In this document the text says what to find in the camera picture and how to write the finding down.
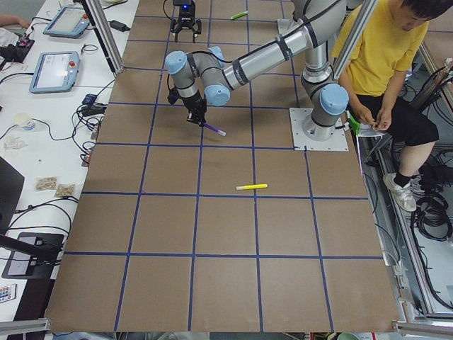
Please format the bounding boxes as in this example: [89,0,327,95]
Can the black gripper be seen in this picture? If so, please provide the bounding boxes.
[170,0,202,43]
[185,98,207,124]

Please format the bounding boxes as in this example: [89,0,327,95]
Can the purple pen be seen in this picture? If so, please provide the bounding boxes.
[202,123,227,137]

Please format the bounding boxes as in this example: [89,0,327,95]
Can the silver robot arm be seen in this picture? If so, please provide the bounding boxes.
[164,1,349,141]

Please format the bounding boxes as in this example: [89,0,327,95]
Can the white paper cup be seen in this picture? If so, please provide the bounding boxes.
[14,113,35,131]

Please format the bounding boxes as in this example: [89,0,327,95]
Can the green pen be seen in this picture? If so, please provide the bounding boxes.
[230,11,248,20]

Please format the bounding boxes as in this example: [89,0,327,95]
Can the black power adapter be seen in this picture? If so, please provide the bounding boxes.
[109,20,130,32]

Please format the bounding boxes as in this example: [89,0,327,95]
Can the yellow pen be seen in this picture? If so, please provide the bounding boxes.
[236,183,268,191]

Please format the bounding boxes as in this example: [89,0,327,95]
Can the blue teach pendant far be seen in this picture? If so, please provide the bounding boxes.
[43,6,90,38]

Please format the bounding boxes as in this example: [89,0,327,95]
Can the blue teach pendant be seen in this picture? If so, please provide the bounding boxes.
[43,6,90,38]
[29,51,80,94]

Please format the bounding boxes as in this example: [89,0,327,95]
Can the blue teach pendant near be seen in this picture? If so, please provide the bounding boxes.
[29,51,80,94]

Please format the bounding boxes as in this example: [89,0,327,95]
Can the person in yellow shirt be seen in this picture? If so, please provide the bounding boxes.
[338,1,452,212]

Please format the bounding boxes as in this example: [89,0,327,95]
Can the aluminium frame post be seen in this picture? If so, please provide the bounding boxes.
[80,0,124,74]

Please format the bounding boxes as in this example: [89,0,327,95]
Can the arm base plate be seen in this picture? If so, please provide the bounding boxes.
[289,108,349,152]

